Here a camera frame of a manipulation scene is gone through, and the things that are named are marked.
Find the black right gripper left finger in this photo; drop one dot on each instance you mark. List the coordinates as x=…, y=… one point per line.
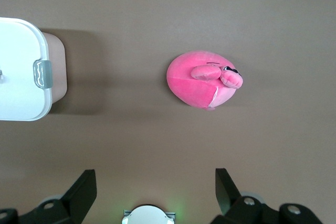
x=78, y=195

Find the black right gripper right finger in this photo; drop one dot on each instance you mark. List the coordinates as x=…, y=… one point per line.
x=228, y=197

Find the pink plush toy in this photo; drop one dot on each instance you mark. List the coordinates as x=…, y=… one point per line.
x=189, y=85

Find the white box lid grey latches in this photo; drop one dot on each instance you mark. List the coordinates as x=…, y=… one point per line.
x=18, y=77

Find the pink translucent plastic box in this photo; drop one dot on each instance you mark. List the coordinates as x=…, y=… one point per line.
x=59, y=72

